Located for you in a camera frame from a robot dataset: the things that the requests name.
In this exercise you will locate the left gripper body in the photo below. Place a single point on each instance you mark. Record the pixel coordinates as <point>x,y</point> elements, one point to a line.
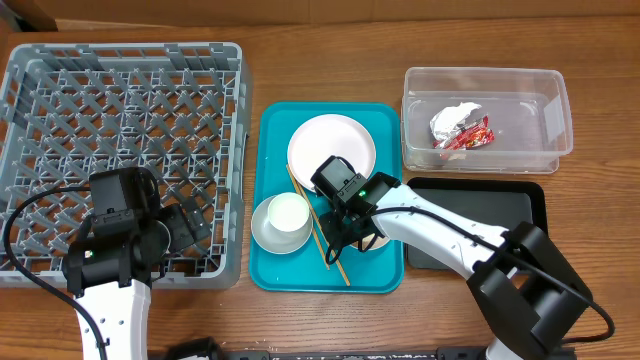
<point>185,227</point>

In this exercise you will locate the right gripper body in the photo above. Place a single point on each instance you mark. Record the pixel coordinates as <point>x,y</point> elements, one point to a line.
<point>336,233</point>

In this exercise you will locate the white cup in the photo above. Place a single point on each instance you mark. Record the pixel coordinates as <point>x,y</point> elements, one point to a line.
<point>288,212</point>

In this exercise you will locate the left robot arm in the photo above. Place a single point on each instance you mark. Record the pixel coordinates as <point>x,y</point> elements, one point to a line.
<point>108,267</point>

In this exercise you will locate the red snack wrapper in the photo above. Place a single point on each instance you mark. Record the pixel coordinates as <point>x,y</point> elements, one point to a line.
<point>461,127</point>

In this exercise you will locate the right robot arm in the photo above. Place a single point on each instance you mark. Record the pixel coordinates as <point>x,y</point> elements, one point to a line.
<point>528,293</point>

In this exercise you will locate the grey dishwasher rack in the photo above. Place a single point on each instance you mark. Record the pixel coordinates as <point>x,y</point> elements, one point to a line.
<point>180,110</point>

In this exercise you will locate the grey bowl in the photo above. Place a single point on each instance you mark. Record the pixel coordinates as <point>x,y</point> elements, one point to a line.
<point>272,240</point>

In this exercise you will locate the large white plate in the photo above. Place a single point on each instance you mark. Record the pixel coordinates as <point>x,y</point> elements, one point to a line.
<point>329,134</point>

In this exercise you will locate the clear plastic bin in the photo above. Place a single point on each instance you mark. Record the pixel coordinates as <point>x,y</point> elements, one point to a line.
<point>528,111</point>

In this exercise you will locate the wooden chopstick right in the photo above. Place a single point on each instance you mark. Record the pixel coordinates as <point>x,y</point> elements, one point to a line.
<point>317,232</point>

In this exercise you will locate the teal serving tray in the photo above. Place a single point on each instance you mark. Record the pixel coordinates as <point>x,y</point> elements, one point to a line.
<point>377,271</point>

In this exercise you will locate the black waste tray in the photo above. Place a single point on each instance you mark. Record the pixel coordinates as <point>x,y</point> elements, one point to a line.
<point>493,202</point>

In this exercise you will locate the small pink plate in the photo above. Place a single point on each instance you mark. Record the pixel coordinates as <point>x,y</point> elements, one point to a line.
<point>370,242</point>

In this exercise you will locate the cardboard backdrop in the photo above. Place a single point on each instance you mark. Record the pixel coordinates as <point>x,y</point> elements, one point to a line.
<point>44,14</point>

